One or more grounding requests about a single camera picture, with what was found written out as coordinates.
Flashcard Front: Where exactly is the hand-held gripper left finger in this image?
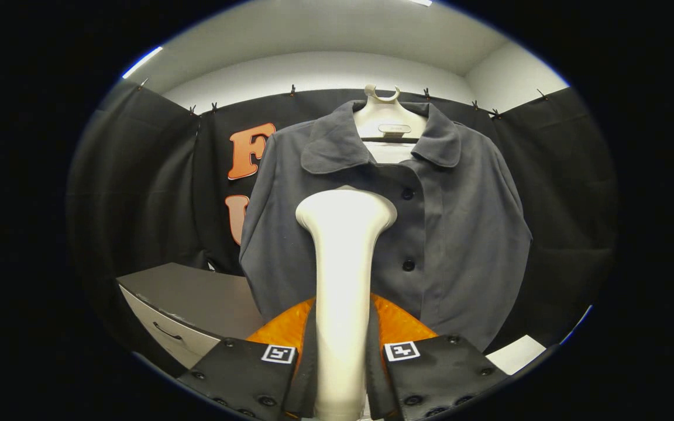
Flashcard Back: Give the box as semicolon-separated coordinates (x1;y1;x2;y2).
178;297;319;420

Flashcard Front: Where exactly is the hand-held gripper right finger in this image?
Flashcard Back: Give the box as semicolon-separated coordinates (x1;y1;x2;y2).
366;294;511;420

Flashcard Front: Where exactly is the grey button-up shirt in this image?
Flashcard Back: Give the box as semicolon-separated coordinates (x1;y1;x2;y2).
239;101;533;353

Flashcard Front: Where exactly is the white garment form stand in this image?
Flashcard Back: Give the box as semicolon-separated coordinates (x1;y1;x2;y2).
353;85;429;165

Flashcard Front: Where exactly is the white table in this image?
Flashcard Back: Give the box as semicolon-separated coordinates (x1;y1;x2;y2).
485;334;548;376

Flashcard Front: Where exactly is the grey drawer cabinet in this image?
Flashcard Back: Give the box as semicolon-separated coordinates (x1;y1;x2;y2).
116;263;265;370

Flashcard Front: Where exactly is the row of small backdrop clips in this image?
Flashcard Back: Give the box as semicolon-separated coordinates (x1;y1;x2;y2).
137;77;548;118

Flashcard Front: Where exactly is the long ceiling light strip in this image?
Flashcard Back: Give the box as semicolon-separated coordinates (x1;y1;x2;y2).
121;46;164;80

